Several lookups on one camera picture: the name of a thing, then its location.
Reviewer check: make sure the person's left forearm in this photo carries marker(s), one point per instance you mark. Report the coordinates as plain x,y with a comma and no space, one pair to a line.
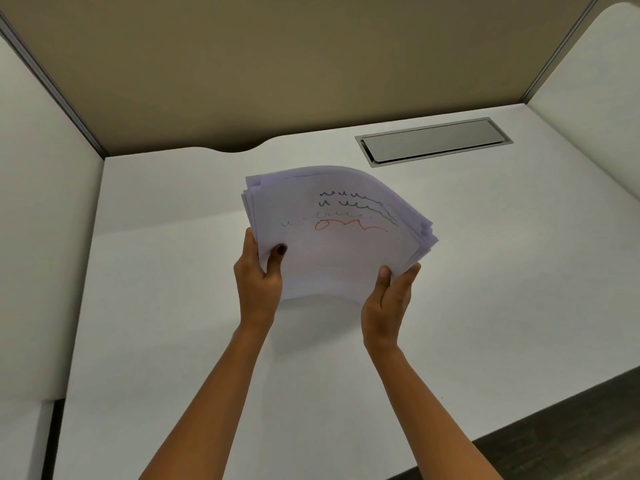
192,409

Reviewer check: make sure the person's right hand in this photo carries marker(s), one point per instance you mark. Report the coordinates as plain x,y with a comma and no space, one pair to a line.
385,314

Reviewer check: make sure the beige desk partition panel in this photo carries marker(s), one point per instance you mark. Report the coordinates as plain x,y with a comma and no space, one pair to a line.
280,64

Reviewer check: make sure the white side partition panel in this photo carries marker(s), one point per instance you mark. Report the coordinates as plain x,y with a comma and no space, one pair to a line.
37,234
595,94

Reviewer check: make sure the person's right thumb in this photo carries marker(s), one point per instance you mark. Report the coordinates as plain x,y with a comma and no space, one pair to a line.
384,278

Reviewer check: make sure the person's right forearm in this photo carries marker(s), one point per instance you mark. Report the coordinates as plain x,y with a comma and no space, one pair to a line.
440,419

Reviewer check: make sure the person's left hand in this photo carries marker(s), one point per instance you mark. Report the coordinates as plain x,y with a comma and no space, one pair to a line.
256,289

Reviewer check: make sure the person's left thumb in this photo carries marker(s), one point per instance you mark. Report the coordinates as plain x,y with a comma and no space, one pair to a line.
276,259

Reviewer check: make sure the stack of white scribbled papers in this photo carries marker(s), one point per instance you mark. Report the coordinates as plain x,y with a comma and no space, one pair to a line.
340,234

